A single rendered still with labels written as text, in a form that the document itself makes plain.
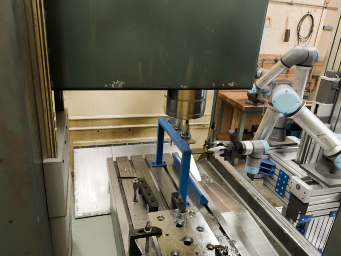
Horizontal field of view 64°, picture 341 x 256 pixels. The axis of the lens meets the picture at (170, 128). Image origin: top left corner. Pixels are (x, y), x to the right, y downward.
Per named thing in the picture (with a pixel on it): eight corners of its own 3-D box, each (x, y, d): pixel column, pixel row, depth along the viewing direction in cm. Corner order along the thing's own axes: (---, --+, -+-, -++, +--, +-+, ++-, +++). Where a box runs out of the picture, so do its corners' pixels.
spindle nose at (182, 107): (156, 107, 108) (158, 77, 103) (193, 105, 114) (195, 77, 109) (171, 121, 94) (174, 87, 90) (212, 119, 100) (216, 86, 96)
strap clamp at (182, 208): (176, 210, 136) (178, 184, 131) (185, 228, 125) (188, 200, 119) (169, 211, 135) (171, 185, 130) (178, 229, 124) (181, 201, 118)
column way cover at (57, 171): (75, 208, 132) (68, 106, 113) (73, 298, 90) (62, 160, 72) (64, 209, 131) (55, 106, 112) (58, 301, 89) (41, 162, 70)
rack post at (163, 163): (165, 162, 182) (167, 120, 171) (167, 165, 177) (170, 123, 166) (150, 163, 179) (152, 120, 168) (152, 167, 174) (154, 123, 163)
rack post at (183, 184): (188, 202, 143) (194, 151, 132) (192, 209, 138) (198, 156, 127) (170, 204, 140) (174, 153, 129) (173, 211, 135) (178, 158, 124)
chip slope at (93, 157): (184, 165, 236) (187, 138, 226) (222, 219, 174) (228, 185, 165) (75, 176, 209) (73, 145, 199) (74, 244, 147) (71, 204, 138)
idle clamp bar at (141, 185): (144, 186, 153) (144, 176, 150) (160, 216, 131) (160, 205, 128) (135, 188, 152) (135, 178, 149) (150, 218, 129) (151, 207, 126)
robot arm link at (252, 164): (258, 167, 160) (262, 150, 156) (258, 177, 150) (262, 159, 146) (244, 164, 162) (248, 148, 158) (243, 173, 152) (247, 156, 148)
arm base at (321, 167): (329, 164, 164) (333, 149, 161) (350, 178, 151) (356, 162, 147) (308, 166, 160) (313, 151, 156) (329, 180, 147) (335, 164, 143)
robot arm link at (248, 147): (253, 144, 142) (245, 137, 149) (246, 144, 141) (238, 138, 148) (250, 157, 145) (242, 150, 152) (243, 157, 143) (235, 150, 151)
